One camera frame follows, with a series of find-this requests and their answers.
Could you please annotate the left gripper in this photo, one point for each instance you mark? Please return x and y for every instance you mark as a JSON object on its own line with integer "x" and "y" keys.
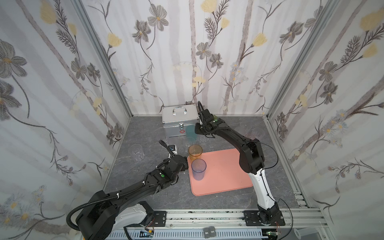
{"x": 182, "y": 162}

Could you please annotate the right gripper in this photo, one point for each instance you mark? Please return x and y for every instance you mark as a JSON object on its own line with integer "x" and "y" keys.
{"x": 200, "y": 127}

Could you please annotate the teal plastic cup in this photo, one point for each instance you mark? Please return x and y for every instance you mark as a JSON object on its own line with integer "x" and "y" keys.
{"x": 191, "y": 135}

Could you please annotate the blue plastic cup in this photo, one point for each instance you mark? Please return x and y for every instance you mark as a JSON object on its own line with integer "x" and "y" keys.
{"x": 199, "y": 167}

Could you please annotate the amber plastic cup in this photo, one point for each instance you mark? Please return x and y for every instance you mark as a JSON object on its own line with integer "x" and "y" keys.
{"x": 195, "y": 152}

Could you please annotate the pink plastic tray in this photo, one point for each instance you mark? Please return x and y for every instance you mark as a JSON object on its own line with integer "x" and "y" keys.
{"x": 223, "y": 174}

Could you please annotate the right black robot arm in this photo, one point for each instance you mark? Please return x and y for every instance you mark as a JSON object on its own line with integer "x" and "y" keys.
{"x": 251, "y": 161}

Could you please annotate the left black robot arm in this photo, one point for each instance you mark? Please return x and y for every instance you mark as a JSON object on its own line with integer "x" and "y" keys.
{"x": 95, "y": 219}

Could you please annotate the silver first aid case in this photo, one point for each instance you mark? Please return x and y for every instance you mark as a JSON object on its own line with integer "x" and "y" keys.
{"x": 175, "y": 119}

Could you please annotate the clear cup far left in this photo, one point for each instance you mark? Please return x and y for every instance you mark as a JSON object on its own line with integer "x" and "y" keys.
{"x": 137, "y": 152}

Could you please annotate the clear cup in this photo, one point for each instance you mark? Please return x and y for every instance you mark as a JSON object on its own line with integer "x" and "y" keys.
{"x": 137, "y": 152}
{"x": 256, "y": 133}

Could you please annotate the clear cup right back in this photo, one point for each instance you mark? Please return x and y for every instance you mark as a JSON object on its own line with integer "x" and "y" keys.
{"x": 256, "y": 133}

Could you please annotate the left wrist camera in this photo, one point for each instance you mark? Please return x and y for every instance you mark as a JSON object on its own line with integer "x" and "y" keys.
{"x": 173, "y": 148}

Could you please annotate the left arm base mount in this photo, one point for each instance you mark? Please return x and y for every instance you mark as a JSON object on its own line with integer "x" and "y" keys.
{"x": 152, "y": 220}

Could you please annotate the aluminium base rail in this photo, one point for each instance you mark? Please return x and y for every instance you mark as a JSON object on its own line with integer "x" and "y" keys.
{"x": 215, "y": 225}

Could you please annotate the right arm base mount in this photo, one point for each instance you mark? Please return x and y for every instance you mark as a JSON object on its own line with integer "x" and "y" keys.
{"x": 261, "y": 219}

